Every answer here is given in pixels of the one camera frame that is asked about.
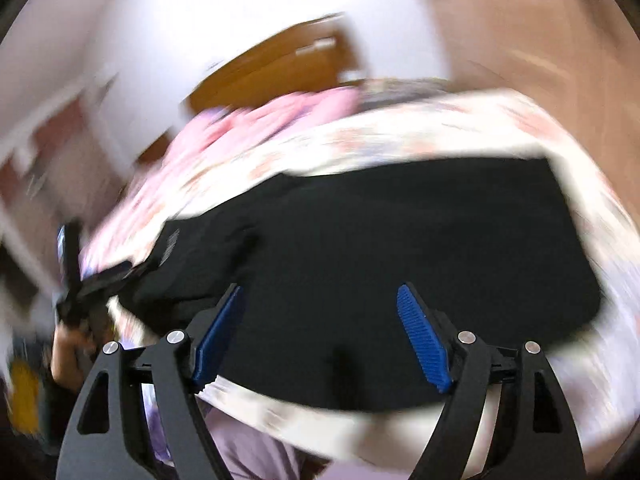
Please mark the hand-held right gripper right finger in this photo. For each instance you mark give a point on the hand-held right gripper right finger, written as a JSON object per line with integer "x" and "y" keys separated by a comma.
{"x": 425, "y": 340}

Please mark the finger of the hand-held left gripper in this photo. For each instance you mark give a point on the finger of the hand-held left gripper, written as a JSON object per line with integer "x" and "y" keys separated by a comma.
{"x": 69, "y": 255}
{"x": 107, "y": 276}

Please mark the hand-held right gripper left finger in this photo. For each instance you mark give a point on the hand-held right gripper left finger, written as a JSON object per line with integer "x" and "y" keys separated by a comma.
{"x": 217, "y": 340}

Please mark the black pants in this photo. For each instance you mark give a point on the black pants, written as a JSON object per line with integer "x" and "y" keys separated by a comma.
{"x": 375, "y": 260}

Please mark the person's left hand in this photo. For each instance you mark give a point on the person's left hand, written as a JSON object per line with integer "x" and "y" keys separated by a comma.
{"x": 70, "y": 357}

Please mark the yellow object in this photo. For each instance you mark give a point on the yellow object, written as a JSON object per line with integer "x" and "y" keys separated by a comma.
{"x": 22, "y": 395}

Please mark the person's light lilac trousers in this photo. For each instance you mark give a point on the person's light lilac trousers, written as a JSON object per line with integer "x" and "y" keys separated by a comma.
{"x": 250, "y": 452}

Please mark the pink blanket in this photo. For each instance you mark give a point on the pink blanket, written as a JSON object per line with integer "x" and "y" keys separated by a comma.
{"x": 240, "y": 125}

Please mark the floral padded board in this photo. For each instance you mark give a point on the floral padded board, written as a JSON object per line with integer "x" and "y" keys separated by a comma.
{"x": 400, "y": 135}

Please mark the floral covered nightstand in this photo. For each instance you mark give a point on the floral covered nightstand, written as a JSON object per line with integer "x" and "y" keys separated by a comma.
{"x": 400, "y": 91}

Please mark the wooden headboard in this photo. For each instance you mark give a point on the wooden headboard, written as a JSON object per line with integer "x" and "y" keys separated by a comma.
{"x": 280, "y": 75}

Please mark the wooden wardrobe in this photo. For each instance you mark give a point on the wooden wardrobe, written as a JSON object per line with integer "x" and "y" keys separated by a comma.
{"x": 525, "y": 25}

